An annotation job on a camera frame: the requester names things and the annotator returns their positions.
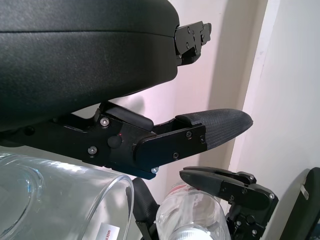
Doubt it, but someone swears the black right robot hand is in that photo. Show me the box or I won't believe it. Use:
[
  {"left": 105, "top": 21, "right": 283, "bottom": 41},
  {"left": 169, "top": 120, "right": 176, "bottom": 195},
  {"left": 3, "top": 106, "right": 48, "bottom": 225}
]
[{"left": 131, "top": 165, "right": 280, "bottom": 240}]

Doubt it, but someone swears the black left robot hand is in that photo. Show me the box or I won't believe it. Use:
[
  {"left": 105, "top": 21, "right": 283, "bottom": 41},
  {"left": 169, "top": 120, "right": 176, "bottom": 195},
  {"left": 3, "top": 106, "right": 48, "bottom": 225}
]
[{"left": 0, "top": 0, "right": 255, "bottom": 180}]

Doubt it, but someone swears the clear plastic water bottle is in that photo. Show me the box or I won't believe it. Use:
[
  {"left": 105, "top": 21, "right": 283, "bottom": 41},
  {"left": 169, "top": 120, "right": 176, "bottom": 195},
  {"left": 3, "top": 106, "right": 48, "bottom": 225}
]
[{"left": 155, "top": 180, "right": 231, "bottom": 240}]

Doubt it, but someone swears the clear glass cup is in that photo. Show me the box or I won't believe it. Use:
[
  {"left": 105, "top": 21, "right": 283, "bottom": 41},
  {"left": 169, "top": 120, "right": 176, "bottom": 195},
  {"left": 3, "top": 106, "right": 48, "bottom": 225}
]
[{"left": 0, "top": 152, "right": 136, "bottom": 240}]

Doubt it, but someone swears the black rounded panel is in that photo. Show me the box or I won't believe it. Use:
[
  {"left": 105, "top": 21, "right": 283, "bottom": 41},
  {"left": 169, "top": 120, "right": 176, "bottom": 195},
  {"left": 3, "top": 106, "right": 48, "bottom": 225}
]
[{"left": 293, "top": 167, "right": 320, "bottom": 240}]

